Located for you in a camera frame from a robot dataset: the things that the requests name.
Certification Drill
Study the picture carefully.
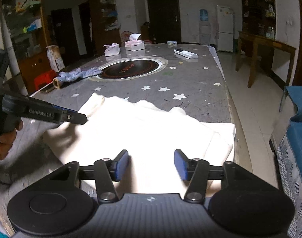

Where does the patterned play tent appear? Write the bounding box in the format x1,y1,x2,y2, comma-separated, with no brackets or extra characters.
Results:
120,31,131,45

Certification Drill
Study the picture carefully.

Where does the dark wooden shelf cabinet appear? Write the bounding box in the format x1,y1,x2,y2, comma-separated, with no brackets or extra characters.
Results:
241,0,276,40

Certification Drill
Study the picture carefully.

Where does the blue covered sofa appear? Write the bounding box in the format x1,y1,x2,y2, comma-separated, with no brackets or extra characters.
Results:
268,124,302,238

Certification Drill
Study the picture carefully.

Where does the wooden side table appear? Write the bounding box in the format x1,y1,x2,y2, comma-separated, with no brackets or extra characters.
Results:
235,30,297,88

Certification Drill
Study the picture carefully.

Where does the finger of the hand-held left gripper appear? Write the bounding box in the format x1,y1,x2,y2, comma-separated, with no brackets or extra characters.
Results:
52,104,88,126

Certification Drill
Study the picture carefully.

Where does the white paper sack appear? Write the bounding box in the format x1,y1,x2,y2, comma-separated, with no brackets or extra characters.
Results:
46,45,65,72

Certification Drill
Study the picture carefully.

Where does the red plastic stool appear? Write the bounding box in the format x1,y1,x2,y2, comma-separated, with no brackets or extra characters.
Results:
34,69,58,91

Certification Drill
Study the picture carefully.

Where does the grey star-print tablecloth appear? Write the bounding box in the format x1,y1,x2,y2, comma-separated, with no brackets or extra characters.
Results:
0,43,238,237

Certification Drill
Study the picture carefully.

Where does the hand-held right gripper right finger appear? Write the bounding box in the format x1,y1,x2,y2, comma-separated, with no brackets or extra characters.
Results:
174,149,259,202

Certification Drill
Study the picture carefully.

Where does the cream sweatshirt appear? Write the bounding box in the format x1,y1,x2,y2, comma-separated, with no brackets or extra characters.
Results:
43,92,236,196

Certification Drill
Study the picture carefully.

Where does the blue knit work glove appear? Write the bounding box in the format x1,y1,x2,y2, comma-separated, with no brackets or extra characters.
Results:
53,67,103,89

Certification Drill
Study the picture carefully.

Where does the white refrigerator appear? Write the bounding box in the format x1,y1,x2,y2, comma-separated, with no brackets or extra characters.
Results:
217,5,234,52

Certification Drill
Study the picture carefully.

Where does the blue cloth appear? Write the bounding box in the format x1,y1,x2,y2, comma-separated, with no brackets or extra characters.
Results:
279,85,302,199

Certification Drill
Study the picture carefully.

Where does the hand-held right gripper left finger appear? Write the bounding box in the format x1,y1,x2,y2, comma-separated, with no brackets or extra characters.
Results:
43,149,130,203

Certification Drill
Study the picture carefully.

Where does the dark wooden chair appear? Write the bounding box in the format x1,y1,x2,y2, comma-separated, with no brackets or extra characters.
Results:
140,22,155,42

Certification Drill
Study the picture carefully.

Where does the black smartphone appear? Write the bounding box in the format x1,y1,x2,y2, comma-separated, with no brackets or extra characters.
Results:
40,84,56,94

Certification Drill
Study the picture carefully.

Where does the wooden wall cabinet unit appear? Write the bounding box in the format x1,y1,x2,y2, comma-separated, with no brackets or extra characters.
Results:
1,0,122,95

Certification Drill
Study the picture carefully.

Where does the white pink tissue box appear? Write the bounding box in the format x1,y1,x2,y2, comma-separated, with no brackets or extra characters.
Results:
103,43,122,57
124,33,145,51

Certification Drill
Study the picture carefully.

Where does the person's left hand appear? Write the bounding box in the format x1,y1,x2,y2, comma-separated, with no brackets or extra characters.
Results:
0,119,24,159

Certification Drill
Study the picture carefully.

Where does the white remote control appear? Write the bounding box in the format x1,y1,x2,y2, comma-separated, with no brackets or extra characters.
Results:
174,49,198,59

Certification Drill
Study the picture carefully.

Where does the round black induction cooktop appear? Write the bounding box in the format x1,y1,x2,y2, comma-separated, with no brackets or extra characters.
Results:
88,57,168,81

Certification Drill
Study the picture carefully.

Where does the white water dispenser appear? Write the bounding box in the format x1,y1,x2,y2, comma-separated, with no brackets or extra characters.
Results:
199,21,211,45

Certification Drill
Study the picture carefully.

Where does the dark wooden door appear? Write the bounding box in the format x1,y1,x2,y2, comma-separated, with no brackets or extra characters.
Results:
146,0,179,44

